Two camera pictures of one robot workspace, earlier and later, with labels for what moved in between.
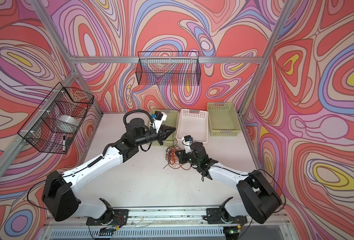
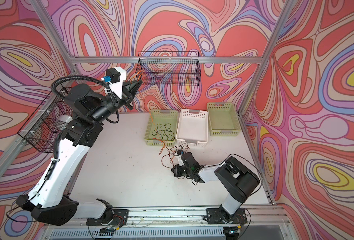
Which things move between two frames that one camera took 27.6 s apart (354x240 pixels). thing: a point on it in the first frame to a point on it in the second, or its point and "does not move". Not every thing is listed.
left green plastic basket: (172, 121) does not move
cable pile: (171, 158) to (162, 161)
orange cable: (171, 157) to (149, 112)
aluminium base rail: (190, 217) does not move
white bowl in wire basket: (67, 121) does not move
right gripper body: (189, 157) to (182, 171)
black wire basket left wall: (55, 124) does not move
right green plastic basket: (223, 119) does not move
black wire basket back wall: (172, 68) does not move
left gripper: (164, 133) to (126, 98)
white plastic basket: (192, 122) does not move
